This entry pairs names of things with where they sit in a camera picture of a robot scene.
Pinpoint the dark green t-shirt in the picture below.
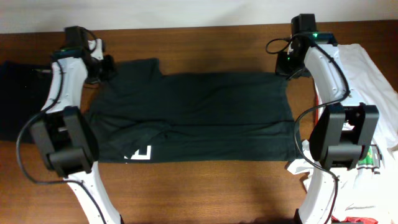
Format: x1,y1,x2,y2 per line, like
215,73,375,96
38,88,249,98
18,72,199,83
85,58,299,163

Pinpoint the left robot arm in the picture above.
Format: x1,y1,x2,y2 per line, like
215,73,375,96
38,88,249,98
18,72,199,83
29,39,123,223

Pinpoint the folded black garment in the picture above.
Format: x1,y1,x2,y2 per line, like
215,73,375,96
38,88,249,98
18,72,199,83
1,61,52,142

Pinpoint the white t-shirt pile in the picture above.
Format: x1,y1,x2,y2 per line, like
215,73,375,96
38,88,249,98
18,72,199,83
289,44,397,223

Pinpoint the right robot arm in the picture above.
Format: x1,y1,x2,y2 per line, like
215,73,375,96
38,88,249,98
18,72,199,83
286,32,379,223

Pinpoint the red object at edge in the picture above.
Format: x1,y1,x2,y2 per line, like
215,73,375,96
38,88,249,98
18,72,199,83
331,217,379,224

